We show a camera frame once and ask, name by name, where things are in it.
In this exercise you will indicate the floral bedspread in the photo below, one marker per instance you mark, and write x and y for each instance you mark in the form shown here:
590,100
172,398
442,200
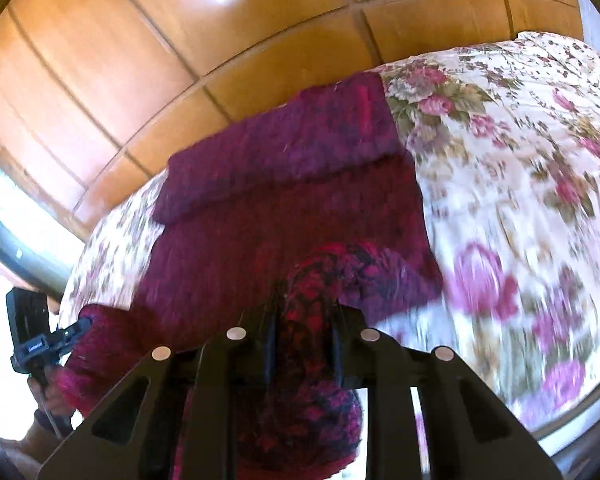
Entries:
520,185

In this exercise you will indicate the person's left forearm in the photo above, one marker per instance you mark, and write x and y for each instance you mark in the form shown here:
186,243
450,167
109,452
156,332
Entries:
37,445

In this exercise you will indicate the window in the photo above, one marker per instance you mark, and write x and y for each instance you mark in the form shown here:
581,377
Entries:
15,230

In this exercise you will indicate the dark red floral garment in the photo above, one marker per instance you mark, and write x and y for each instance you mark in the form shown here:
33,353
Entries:
290,200

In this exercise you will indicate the wooden wardrobe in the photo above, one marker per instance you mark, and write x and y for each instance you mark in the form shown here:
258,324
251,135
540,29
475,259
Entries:
180,50

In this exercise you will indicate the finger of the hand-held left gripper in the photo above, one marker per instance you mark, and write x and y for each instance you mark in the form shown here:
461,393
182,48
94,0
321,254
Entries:
72,335

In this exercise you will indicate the person's left hand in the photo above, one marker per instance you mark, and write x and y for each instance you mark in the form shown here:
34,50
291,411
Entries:
50,400

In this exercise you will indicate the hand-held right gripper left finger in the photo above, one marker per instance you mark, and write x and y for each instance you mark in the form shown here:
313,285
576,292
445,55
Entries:
250,360

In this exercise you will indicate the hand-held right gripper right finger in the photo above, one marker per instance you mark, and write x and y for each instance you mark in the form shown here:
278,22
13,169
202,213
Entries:
350,360

